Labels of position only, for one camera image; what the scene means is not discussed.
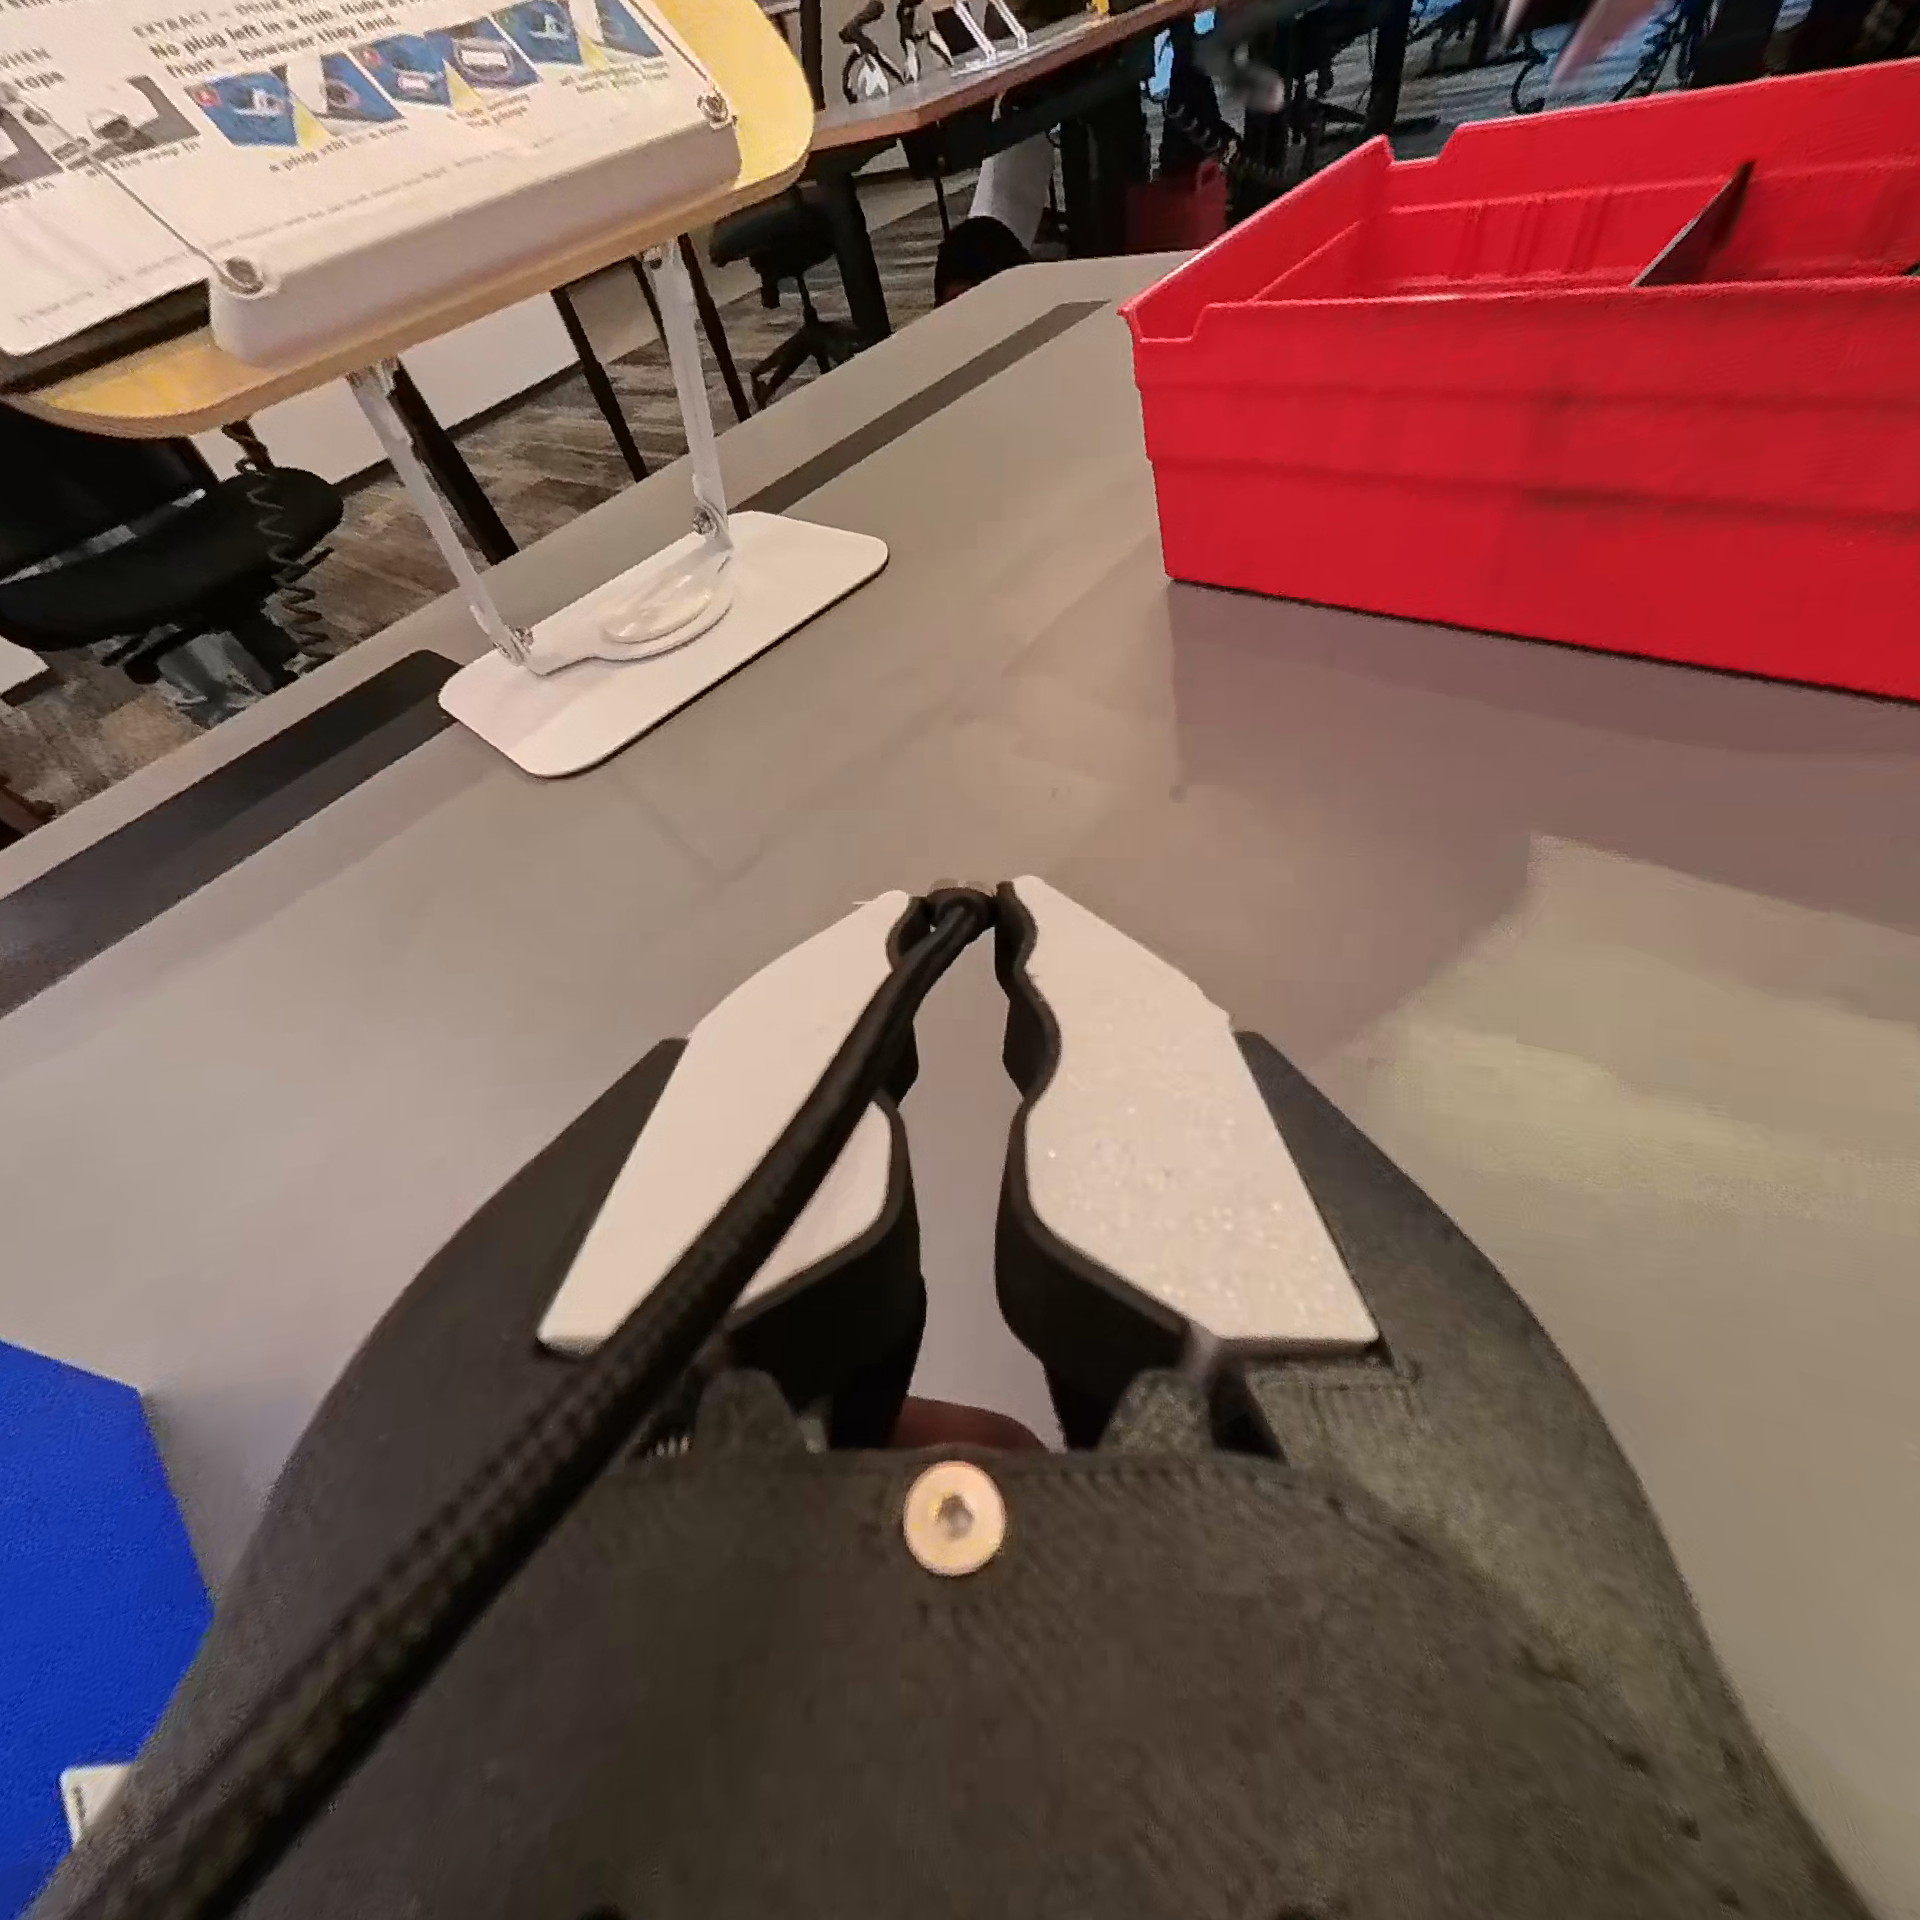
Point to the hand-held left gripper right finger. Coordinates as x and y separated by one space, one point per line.
1179 1184

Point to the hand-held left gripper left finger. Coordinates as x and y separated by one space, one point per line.
701 1137

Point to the red plastic bin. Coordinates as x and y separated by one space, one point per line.
1503 488

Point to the blue plastic bin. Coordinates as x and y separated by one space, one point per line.
71 1580

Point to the black office chair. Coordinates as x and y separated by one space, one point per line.
162 548
783 258

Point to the red bag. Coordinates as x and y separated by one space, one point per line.
1176 211

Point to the long wooden workbench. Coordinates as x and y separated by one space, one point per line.
960 94

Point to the black bin divider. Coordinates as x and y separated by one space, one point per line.
1697 237

